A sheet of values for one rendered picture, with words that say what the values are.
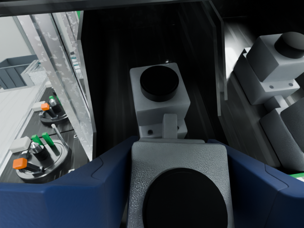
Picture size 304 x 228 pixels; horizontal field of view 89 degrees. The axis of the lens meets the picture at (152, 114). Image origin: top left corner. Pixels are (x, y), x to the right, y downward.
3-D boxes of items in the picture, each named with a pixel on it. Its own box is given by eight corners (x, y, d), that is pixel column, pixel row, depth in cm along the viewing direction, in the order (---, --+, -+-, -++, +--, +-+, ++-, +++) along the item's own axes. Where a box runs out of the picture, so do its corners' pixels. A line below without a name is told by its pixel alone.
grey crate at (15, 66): (62, 79, 184) (54, 60, 170) (2, 90, 171) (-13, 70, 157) (67, 68, 216) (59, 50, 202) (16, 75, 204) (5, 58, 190)
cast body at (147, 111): (182, 142, 17) (201, 109, 10) (142, 149, 16) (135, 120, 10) (165, 82, 20) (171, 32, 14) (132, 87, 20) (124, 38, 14)
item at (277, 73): (282, 102, 20) (339, 60, 14) (250, 106, 20) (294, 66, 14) (254, 56, 24) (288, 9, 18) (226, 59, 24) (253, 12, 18)
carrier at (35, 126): (90, 129, 60) (78, 102, 53) (20, 146, 55) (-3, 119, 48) (90, 99, 79) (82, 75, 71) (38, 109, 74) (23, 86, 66)
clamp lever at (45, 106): (57, 118, 60) (46, 106, 53) (51, 119, 59) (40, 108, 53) (57, 110, 61) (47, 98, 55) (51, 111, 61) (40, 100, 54)
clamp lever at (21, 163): (40, 172, 41) (21, 165, 34) (32, 174, 40) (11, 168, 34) (41, 159, 42) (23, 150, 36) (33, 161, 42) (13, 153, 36)
